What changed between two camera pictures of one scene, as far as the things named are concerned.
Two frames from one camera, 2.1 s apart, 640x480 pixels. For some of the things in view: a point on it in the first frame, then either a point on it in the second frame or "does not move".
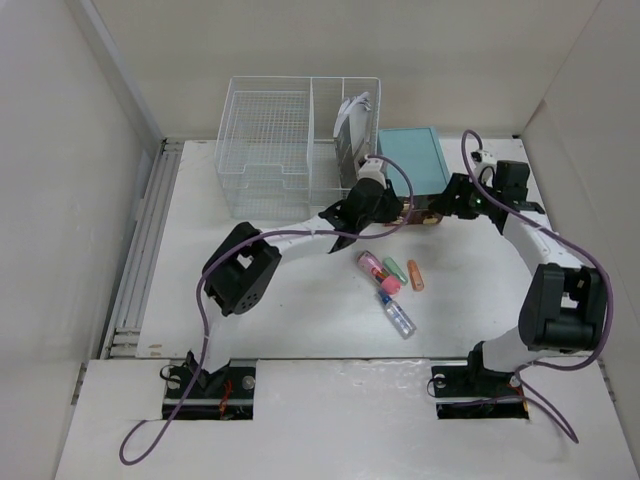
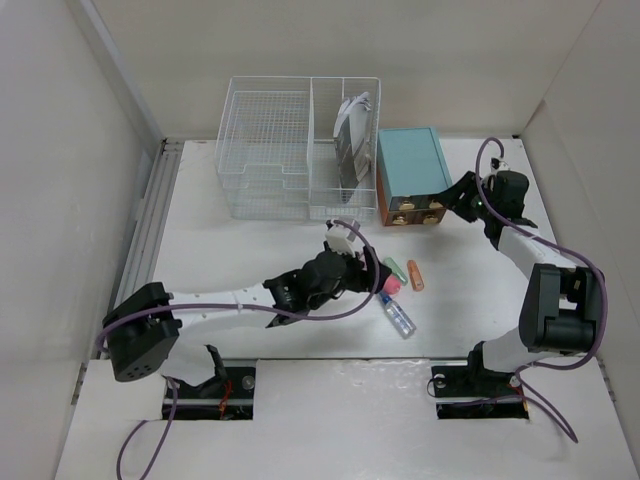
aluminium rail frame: (123, 340) does not move
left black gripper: (391, 205) → (363, 272)
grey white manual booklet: (351, 136) does not move
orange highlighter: (415, 274) does not move
